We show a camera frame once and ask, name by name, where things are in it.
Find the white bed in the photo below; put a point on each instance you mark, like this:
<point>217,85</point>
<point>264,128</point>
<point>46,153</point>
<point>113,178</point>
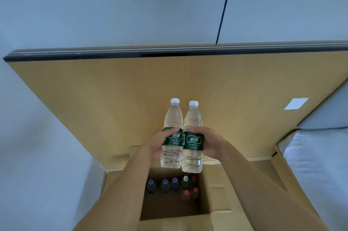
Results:
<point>320,171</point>

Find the brown cardboard box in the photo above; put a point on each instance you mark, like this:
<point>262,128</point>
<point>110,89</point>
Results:
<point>217,201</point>

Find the person's right forearm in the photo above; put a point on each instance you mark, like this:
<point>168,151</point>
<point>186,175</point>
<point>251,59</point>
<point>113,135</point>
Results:
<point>266,198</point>

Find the person's left hand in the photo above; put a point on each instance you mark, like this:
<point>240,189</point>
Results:
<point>156,143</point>

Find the green label water bottle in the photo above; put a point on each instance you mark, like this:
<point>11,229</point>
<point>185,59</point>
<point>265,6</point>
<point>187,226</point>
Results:
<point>172,119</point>
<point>193,157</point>

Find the person's right hand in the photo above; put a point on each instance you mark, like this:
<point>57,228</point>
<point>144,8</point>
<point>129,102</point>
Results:
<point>213,143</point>

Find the grey headboard panel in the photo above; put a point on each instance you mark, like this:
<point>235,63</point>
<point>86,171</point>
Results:
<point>331,111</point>

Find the person's left forearm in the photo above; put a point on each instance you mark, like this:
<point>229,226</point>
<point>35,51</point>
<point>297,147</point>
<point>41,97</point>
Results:
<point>119,198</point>

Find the white wall switch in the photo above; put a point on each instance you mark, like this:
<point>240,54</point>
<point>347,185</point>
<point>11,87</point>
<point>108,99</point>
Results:
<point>296,103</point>

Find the group of bottles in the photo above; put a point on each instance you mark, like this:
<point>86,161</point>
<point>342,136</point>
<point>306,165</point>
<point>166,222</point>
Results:
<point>164,186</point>

